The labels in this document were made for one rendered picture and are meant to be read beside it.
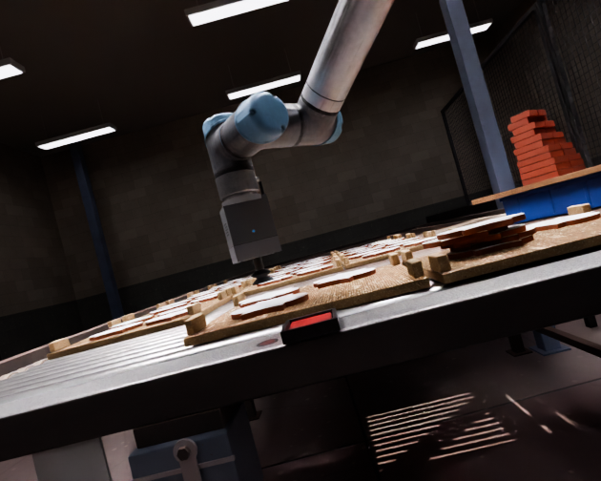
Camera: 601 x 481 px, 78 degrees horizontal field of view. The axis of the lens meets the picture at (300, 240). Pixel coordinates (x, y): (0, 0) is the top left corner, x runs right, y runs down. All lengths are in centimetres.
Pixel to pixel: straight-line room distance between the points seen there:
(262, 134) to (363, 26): 21
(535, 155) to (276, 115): 120
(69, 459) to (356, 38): 72
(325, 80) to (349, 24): 9
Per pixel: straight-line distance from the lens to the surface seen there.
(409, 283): 60
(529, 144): 165
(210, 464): 55
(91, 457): 65
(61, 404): 63
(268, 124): 60
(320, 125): 69
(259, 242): 67
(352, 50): 64
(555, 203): 144
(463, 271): 61
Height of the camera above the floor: 103
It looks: 2 degrees up
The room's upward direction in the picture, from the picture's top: 15 degrees counter-clockwise
